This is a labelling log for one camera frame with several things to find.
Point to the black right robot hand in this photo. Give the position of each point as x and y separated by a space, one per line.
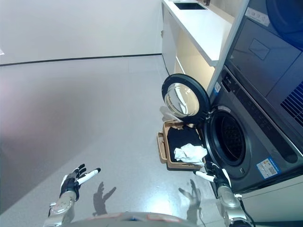
220 177

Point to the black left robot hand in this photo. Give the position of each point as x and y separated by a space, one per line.
68 183

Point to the white garment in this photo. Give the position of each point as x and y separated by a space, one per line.
189 152

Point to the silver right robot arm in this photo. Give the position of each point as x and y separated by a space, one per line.
228 198

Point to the dark grey washing machine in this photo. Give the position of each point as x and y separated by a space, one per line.
258 142

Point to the tan wicker laundry basket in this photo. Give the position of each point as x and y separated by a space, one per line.
163 146

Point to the round glass washing machine door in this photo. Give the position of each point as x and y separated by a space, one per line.
182 99

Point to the blue white label sticker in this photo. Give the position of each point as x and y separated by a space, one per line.
267 166

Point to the black garment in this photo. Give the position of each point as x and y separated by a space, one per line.
182 137

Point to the grey robot torso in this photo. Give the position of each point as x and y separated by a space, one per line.
146 220

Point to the small blue label sticker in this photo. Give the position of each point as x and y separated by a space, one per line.
217 87

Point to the dark grey stacked dryer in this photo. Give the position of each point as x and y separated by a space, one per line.
265 52

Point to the white counter cabinet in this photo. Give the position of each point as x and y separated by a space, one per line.
201 30

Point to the black inset cooktop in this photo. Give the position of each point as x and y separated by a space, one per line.
189 6

